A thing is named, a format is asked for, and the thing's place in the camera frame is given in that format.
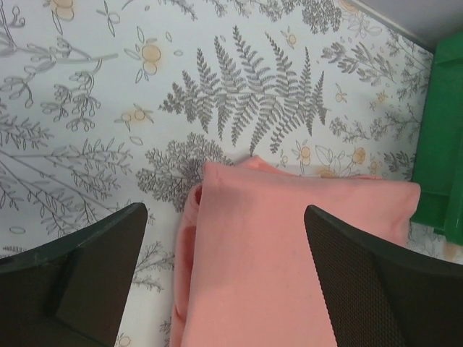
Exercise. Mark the salmon pink t shirt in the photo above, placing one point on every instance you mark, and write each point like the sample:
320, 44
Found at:
243, 271

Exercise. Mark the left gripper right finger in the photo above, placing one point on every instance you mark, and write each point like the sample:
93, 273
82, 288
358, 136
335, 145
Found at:
380, 294

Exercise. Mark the floral table mat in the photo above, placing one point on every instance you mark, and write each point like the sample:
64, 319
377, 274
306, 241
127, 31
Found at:
109, 103

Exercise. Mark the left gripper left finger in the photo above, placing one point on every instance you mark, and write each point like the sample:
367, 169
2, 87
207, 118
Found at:
73, 291

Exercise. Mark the green plastic bin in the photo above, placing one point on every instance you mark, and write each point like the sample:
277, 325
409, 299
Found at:
438, 161

